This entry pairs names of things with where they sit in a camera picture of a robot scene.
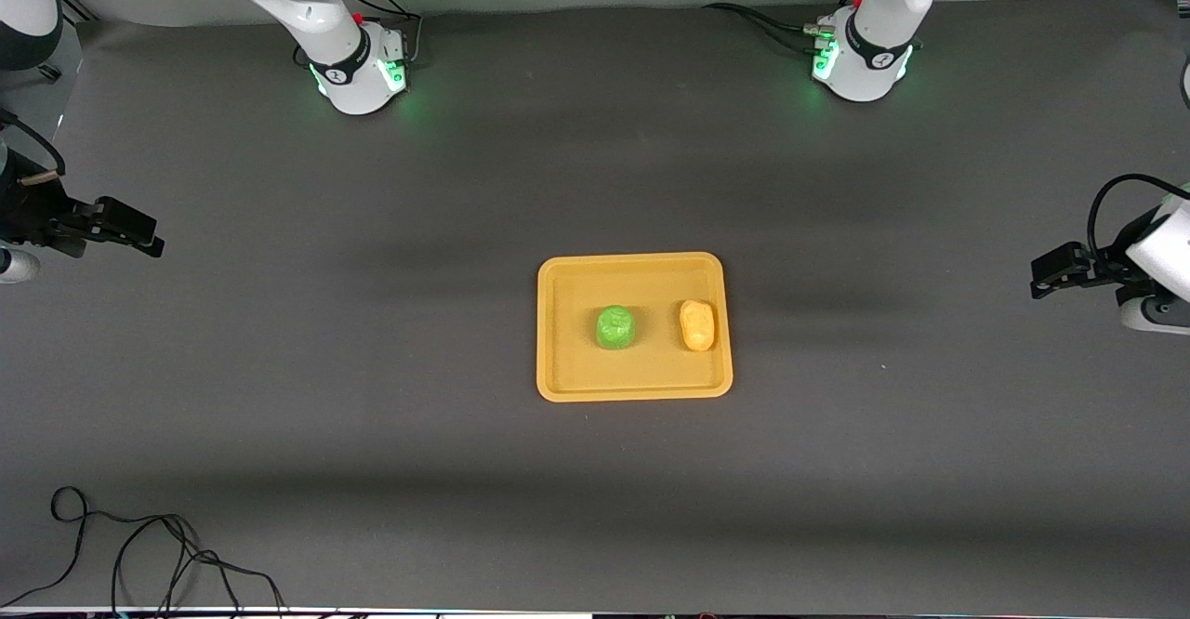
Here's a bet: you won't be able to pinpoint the black left arm base cables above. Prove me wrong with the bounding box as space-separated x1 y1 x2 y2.
701 0 923 59

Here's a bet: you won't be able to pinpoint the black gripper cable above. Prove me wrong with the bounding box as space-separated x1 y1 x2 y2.
1086 173 1190 263
0 108 68 189

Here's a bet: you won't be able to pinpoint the thin black loose cable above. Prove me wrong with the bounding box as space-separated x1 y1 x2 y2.
0 486 287 619

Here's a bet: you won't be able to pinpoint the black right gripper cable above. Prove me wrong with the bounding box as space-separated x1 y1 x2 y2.
0 108 68 189

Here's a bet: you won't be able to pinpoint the black arm base cables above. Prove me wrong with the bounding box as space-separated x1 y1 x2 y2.
701 0 923 59
293 0 425 70

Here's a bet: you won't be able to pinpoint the orange plastic tray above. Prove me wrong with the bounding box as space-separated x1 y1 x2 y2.
535 251 734 403

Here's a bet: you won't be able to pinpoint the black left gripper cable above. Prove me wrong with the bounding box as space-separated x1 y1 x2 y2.
1086 173 1190 263

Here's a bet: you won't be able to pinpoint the green apple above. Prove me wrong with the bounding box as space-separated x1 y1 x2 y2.
594 304 639 352

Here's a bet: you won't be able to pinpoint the yellow potato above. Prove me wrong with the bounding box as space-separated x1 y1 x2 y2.
678 298 718 353

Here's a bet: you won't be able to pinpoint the black right arm base cables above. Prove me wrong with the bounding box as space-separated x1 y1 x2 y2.
293 0 425 70

